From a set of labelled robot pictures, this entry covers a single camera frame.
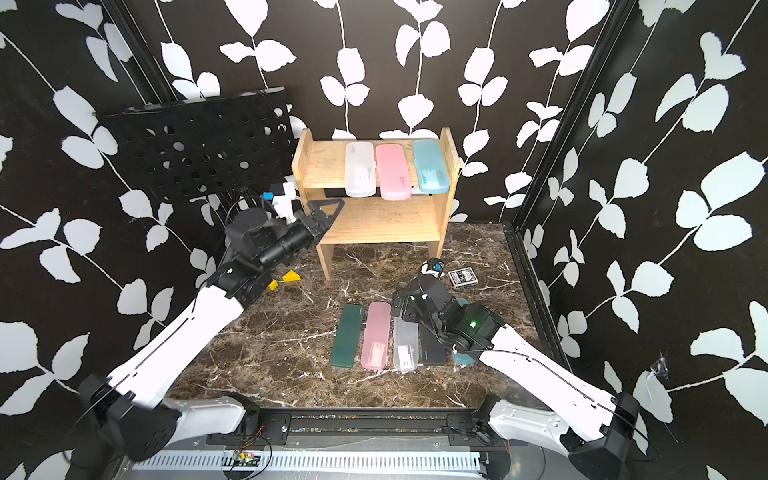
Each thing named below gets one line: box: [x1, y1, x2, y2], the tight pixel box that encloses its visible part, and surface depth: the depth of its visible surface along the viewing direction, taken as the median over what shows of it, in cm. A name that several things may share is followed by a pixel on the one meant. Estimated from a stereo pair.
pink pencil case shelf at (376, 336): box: [361, 302, 392, 370], surface depth 91 cm
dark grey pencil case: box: [422, 327, 447, 365], surface depth 88 cm
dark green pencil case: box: [329, 303, 365, 369], surface depth 92 cm
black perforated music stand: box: [96, 87, 297, 239], surface depth 78 cm
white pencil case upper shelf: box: [345, 141, 377, 198], surface depth 73 cm
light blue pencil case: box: [413, 139, 450, 194], surface depth 74 cm
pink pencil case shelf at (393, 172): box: [375, 143, 412, 201], surface depth 75 cm
